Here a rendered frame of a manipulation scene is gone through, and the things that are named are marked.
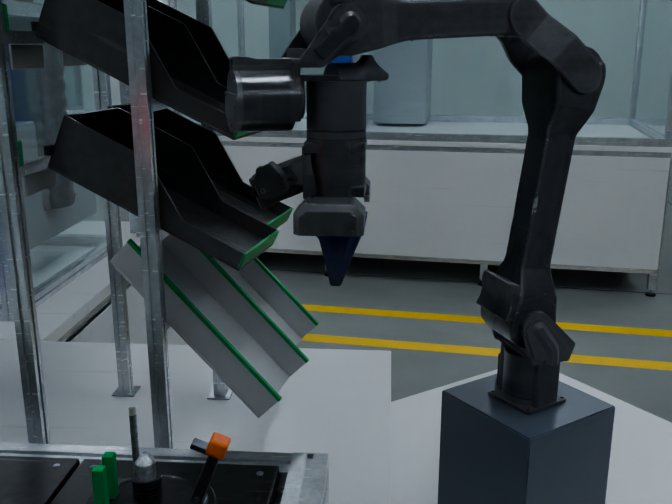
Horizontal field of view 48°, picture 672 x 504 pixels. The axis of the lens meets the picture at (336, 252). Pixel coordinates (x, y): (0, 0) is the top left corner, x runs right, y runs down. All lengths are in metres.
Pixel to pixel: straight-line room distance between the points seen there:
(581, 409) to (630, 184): 3.89
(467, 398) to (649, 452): 0.44
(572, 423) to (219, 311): 0.51
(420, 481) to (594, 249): 3.78
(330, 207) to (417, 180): 4.07
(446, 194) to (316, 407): 3.49
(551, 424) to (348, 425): 0.47
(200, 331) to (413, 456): 0.39
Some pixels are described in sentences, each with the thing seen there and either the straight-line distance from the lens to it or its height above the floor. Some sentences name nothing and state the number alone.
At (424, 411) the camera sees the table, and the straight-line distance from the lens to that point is 1.31.
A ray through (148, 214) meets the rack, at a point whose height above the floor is 1.26.
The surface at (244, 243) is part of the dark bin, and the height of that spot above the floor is 1.20.
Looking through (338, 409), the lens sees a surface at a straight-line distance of 1.31.
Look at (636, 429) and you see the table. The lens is 1.34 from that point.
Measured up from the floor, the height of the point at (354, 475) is 0.86.
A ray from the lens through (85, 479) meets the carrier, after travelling 0.96.
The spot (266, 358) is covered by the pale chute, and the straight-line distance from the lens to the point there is 1.10.
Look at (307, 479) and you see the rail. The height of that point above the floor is 0.95.
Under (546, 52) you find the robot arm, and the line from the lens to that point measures 0.78.
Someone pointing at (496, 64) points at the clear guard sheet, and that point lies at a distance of 4.65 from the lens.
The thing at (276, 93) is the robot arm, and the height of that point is 1.41.
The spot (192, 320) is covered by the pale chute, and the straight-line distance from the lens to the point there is 0.99.
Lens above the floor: 1.45
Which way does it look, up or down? 15 degrees down
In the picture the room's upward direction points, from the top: straight up
